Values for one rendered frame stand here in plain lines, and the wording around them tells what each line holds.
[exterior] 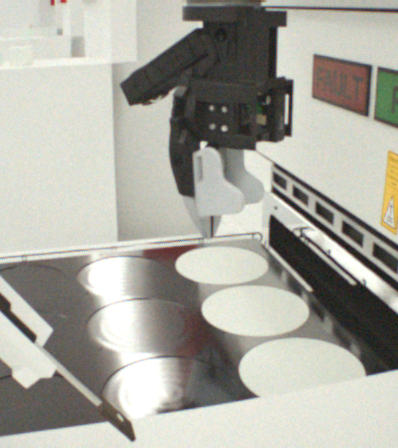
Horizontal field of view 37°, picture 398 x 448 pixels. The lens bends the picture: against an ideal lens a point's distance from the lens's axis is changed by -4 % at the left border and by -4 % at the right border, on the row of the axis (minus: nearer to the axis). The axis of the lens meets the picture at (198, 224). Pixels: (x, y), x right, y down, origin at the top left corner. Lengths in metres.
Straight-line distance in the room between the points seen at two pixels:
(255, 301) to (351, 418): 0.27
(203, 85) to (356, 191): 0.19
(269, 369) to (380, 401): 0.15
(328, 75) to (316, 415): 0.39
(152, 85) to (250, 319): 0.23
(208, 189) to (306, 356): 0.17
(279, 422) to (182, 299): 0.28
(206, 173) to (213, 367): 0.17
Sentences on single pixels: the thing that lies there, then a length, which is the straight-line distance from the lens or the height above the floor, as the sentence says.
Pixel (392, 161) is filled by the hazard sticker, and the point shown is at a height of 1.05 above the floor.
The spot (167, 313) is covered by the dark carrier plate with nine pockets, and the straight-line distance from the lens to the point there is 0.57.
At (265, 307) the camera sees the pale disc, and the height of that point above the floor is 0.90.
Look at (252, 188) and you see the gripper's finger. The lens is 0.56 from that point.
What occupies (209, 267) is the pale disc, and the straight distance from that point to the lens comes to 0.66.
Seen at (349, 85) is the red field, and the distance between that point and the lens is 0.60.
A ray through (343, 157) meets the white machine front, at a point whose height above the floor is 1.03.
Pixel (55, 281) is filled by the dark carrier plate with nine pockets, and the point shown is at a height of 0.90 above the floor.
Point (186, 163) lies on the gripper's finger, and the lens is 0.52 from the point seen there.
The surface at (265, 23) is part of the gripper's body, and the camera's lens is 0.49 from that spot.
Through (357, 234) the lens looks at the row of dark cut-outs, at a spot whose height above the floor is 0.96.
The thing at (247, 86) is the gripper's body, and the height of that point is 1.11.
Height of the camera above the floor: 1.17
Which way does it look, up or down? 20 degrees down
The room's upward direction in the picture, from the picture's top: straight up
